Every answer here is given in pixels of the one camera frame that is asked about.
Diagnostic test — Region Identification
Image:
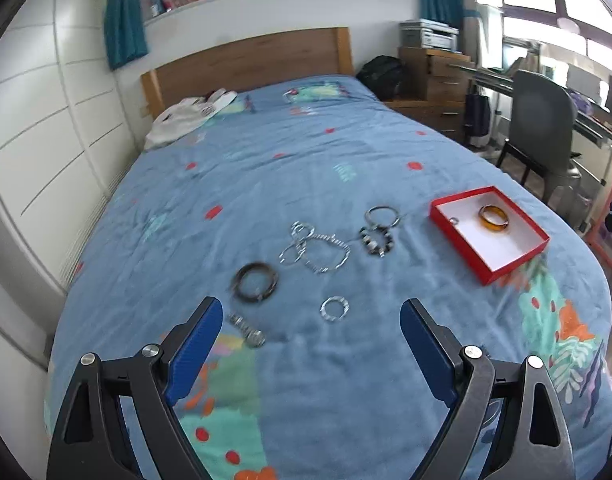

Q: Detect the dark brown bangle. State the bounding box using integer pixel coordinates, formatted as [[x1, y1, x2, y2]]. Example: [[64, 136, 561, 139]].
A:
[[234, 261, 280, 303]]

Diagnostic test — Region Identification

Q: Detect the metal frame desk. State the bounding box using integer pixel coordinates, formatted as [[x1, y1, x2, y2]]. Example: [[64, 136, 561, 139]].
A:
[[448, 60, 612, 161]]

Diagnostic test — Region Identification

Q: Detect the blue printed blanket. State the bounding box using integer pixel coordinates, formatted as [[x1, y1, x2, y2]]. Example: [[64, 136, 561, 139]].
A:
[[43, 74, 612, 480]]

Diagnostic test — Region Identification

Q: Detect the dark hanging bag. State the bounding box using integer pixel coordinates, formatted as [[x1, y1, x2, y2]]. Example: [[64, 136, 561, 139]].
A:
[[463, 92, 492, 148]]

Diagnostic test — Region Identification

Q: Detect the white wardrobe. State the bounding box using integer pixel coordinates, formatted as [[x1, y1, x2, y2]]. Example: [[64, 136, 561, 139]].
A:
[[0, 0, 136, 301]]

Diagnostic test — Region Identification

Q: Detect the white cloth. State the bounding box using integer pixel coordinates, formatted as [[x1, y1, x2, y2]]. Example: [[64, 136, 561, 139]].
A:
[[144, 88, 239, 151]]

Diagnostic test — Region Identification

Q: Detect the black backpack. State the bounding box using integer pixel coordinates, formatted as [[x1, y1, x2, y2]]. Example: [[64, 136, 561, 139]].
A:
[[356, 55, 407, 101]]

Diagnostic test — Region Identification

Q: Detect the thin silver bangle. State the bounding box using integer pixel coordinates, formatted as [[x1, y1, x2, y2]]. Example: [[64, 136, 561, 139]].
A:
[[364, 205, 401, 228]]

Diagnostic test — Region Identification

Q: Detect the black and white bead bracelet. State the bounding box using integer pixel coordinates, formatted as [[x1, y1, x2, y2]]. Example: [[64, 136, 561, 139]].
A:
[[358, 225, 395, 258]]

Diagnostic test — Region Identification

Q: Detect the grey chair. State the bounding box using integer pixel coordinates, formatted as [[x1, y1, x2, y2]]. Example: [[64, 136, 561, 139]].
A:
[[496, 69, 584, 201]]

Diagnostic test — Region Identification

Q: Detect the wooden headboard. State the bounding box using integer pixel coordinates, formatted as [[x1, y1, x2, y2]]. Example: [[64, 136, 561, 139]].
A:
[[140, 26, 355, 120]]

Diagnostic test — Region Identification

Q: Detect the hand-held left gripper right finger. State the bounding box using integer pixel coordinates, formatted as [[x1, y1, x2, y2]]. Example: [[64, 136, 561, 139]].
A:
[[400, 298, 577, 480]]

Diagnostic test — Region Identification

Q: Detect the red jewelry box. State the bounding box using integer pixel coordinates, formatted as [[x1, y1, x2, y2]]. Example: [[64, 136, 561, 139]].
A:
[[430, 186, 551, 287]]

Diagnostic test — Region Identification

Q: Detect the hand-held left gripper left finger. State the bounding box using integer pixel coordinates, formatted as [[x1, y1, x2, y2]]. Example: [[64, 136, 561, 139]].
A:
[[46, 296, 224, 480]]

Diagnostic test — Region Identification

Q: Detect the wide silver bracelet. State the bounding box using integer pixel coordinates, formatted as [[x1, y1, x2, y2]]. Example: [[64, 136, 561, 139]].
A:
[[320, 296, 351, 323]]

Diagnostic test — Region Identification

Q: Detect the silver wristwatch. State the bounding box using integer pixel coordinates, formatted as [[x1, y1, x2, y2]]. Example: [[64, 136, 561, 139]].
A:
[[227, 312, 267, 349]]

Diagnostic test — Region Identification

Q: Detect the amber bangle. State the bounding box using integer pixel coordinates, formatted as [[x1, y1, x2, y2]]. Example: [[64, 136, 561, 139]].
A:
[[478, 203, 512, 235]]

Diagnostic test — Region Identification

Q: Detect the silver chain necklace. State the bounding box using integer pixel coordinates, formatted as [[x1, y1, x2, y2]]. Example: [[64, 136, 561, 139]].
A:
[[280, 232, 350, 276]]

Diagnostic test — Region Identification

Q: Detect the wooden drawer cabinet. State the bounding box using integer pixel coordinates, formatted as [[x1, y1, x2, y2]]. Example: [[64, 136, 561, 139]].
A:
[[386, 46, 474, 143]]

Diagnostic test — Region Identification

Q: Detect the grey printer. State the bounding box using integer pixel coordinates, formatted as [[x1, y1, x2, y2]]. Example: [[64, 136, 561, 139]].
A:
[[399, 18, 459, 52]]

